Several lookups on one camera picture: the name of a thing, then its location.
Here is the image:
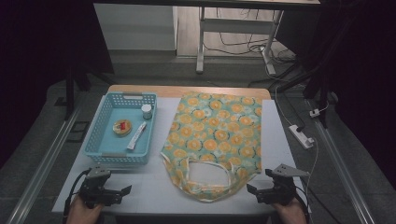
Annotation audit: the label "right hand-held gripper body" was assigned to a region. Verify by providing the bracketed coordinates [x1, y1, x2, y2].
[257, 163, 311, 207]

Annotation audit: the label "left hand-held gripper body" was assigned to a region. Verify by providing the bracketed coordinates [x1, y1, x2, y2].
[78, 165, 124, 209]

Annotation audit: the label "white tube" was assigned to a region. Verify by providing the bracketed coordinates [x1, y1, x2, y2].
[126, 120, 148, 151]

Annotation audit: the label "round tin with red label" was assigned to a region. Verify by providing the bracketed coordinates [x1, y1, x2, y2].
[112, 119, 134, 137]

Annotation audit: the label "light blue plastic basket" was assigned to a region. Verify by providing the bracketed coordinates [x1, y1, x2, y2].
[83, 91, 158, 165]

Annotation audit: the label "orange print cloth bag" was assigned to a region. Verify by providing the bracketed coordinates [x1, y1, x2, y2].
[160, 91, 263, 203]

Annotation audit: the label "small jar with white lid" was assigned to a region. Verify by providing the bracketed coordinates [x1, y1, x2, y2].
[140, 104, 153, 120]

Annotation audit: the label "person's right hand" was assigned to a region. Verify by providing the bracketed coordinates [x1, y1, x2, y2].
[273, 197, 308, 224]

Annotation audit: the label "person's left hand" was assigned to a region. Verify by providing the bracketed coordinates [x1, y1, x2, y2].
[65, 195, 105, 224]

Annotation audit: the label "white table mat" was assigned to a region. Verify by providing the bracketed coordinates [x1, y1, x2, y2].
[51, 95, 312, 217]

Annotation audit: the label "white power strip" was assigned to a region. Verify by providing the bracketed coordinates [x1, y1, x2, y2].
[288, 124, 316, 150]

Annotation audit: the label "black floor plate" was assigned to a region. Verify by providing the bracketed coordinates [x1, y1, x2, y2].
[66, 120, 91, 144]

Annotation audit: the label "black metal stand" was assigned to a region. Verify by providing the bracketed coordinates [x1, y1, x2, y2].
[63, 60, 115, 121]
[248, 60, 332, 129]

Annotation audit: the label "white panel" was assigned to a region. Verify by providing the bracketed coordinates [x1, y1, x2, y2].
[92, 3, 179, 52]

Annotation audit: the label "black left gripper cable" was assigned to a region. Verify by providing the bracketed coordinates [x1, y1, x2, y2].
[63, 169, 92, 224]

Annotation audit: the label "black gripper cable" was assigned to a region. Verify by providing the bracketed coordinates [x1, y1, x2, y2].
[63, 169, 92, 224]
[292, 186, 312, 220]

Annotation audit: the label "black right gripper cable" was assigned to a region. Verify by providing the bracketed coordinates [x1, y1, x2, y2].
[292, 186, 312, 220]

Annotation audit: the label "white power strip cable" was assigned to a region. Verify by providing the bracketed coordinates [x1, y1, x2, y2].
[304, 137, 320, 200]

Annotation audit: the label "aluminium rail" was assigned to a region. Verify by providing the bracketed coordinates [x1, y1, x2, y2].
[6, 106, 82, 224]
[304, 98, 376, 224]

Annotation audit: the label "black floor cables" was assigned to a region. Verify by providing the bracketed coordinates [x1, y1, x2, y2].
[203, 8, 297, 64]

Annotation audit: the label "white metal desk frame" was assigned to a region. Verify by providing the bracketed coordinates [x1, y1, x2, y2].
[195, 6, 285, 76]

